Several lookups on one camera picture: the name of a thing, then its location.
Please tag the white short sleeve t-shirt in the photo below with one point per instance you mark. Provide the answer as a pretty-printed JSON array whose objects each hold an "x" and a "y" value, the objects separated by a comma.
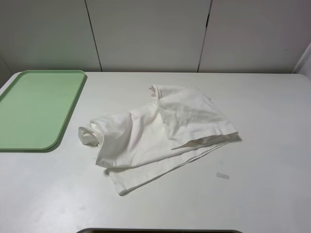
[{"x": 136, "y": 147}]

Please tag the green plastic tray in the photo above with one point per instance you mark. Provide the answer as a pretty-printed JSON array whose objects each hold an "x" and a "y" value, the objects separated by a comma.
[{"x": 36, "y": 108}]

